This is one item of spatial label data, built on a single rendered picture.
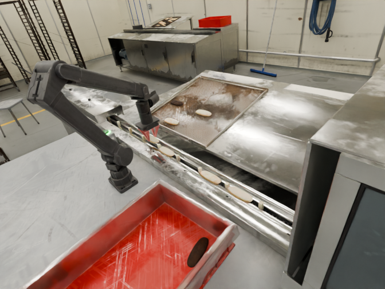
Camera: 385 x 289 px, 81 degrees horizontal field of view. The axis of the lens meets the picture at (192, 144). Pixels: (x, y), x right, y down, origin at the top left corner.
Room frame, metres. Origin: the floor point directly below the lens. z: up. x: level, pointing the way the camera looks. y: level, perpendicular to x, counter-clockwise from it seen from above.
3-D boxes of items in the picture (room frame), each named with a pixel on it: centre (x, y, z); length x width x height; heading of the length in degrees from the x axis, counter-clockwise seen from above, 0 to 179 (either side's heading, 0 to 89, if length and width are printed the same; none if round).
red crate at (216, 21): (4.67, -0.76, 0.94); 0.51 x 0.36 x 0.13; 43
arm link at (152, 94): (1.01, 0.18, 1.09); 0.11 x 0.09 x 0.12; 151
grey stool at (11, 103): (3.32, 2.60, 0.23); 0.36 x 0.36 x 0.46; 85
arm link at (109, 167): (0.77, 0.31, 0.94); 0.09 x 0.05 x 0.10; 151
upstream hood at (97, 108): (1.81, 0.87, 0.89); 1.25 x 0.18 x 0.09; 39
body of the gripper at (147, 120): (0.97, 0.19, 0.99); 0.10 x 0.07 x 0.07; 129
